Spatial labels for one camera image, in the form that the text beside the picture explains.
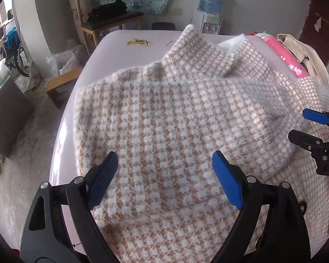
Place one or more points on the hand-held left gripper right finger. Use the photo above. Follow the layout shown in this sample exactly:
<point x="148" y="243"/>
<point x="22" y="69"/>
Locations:
<point x="227" y="178"/>

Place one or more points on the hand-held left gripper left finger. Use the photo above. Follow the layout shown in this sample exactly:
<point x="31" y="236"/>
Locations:
<point x="104" y="178"/>

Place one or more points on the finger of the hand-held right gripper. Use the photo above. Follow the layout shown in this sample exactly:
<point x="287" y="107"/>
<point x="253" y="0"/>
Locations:
<point x="315" y="116"/>
<point x="304" y="140"/>

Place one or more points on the beige white checked blanket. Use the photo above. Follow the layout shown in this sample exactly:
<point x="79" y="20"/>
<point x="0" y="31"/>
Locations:
<point x="167" y="120"/>

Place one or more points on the beige jacket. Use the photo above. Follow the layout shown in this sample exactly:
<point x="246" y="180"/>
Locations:
<point x="304" y="52"/>

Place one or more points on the pink floral blanket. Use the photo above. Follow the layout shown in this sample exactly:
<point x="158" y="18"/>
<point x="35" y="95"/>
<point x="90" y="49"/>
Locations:
<point x="285" y="52"/>

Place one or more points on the beige hanging cloth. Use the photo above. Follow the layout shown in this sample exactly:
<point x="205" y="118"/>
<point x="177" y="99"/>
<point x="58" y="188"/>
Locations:
<point x="318" y="24"/>

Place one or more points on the dark red door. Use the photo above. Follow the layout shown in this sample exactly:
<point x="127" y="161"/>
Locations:
<point x="322" y="24"/>

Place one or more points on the small wooden stool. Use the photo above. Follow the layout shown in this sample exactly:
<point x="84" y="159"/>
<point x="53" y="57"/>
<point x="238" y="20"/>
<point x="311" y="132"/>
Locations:
<point x="63" y="82"/>

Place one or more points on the dark grey board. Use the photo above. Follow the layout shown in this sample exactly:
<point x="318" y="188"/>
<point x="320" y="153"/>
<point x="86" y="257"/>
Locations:
<point x="8" y="120"/>

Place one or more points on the clear plastic bag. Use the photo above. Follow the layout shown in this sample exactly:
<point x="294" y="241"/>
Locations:
<point x="61" y="61"/>

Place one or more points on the white water dispenser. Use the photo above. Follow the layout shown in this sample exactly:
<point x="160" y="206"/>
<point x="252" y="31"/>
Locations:
<point x="208" y="24"/>

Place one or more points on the wheelchair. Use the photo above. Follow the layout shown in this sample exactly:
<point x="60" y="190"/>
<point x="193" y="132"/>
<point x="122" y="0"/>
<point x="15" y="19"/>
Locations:
<point x="19" y="57"/>

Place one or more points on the wooden chair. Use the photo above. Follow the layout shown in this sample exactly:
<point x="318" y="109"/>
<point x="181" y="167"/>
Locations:
<point x="109" y="23"/>

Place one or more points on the black bag on chair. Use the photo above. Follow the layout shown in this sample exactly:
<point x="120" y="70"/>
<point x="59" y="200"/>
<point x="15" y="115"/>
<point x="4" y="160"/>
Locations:
<point x="107" y="11"/>

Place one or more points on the white wall outlet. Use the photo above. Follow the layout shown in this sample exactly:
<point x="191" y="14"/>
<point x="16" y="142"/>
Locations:
<point x="174" y="11"/>

